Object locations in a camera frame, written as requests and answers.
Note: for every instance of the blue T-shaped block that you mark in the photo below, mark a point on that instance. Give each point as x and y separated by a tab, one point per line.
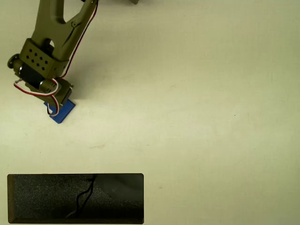
66	111

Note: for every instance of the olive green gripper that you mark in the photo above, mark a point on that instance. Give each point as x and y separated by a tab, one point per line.
68	93

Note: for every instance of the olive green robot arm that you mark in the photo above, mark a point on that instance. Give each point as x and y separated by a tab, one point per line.
54	35

